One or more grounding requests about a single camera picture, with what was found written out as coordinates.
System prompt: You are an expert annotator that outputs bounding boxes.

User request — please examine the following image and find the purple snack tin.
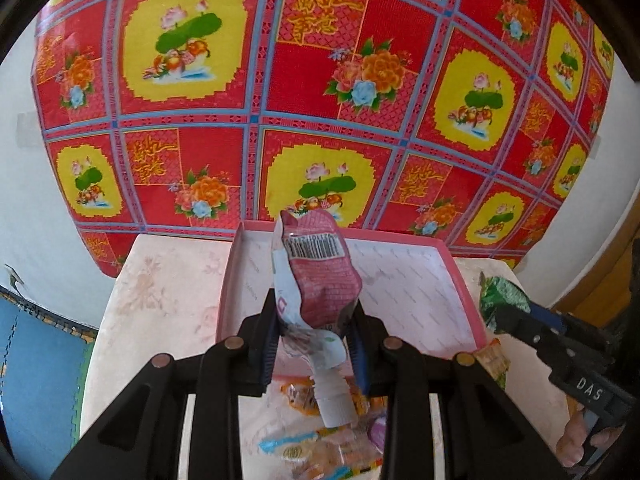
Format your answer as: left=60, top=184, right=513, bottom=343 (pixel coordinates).
left=368, top=415, right=386, bottom=454

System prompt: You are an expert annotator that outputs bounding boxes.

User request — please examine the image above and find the white wall outlet with cord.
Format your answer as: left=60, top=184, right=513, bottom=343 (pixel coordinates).
left=3, top=263, right=25, bottom=298

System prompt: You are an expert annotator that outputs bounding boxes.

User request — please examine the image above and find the orange cracker sleeve pack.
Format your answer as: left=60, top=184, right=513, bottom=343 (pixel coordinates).
left=474, top=338, right=510, bottom=390

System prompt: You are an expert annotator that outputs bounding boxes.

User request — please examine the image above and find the pink shallow cardboard box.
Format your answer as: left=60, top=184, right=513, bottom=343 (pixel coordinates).
left=216, top=220, right=487, bottom=359

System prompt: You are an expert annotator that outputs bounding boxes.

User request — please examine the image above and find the blue-edged clear candy bag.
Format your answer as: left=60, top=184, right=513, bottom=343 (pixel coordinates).
left=258, top=428, right=347, bottom=479

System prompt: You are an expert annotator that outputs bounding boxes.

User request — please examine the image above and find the red floral patterned wall cloth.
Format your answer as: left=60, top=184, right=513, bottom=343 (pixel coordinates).
left=32, top=0, right=615, bottom=277

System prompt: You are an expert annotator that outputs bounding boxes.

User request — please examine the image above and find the peach jelly drink pouch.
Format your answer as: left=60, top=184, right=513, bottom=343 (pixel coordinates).
left=271, top=209, right=362, bottom=428

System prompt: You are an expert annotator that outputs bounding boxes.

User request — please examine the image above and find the small green pea packet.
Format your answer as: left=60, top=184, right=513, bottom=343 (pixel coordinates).
left=480, top=273, right=532, bottom=334

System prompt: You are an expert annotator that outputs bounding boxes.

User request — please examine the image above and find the right hand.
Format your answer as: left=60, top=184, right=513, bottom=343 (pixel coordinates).
left=555, top=410, right=624, bottom=468

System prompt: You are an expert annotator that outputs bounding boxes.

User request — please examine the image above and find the rainbow-edged clear snack bag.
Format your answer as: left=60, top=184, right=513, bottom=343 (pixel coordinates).
left=323, top=429, right=383, bottom=479

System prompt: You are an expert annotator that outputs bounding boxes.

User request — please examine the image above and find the blue foam floor mat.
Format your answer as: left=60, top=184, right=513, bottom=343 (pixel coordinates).
left=1, top=289, right=98, bottom=479

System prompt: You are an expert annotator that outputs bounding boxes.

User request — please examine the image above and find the orange jelly cup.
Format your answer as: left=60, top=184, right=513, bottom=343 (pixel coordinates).
left=280, top=377, right=387, bottom=416

